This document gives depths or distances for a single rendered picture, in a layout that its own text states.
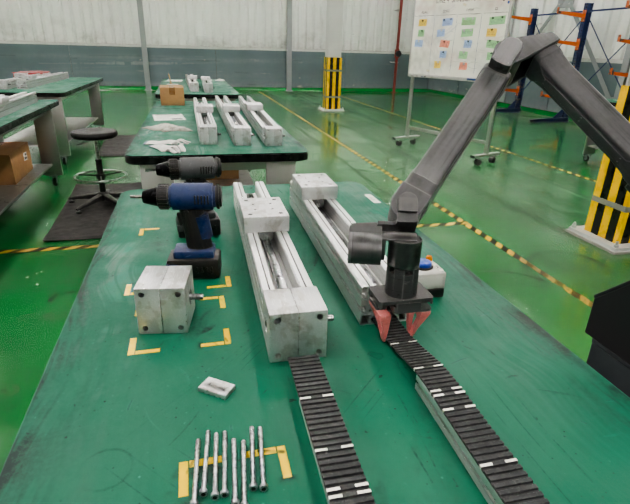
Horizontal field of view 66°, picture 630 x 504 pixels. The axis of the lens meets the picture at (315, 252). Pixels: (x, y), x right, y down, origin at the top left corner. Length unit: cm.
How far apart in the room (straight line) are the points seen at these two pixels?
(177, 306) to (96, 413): 24
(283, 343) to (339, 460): 26
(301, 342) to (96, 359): 35
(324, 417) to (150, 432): 24
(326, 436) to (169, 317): 41
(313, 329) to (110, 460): 36
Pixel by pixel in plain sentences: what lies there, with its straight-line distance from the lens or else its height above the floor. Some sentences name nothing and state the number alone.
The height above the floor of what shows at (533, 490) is 81.
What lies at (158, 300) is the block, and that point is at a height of 85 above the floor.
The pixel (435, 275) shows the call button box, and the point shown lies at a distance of 108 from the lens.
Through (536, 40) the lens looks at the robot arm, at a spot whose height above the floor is 131.
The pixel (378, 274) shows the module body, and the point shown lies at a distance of 105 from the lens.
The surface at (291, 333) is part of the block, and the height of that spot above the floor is 83.
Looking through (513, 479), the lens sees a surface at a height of 81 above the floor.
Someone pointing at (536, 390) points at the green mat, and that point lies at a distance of 89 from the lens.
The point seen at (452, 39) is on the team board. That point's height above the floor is 142.
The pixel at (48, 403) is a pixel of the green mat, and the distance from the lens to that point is 86.
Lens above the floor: 128
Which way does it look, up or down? 23 degrees down
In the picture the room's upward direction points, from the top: 2 degrees clockwise
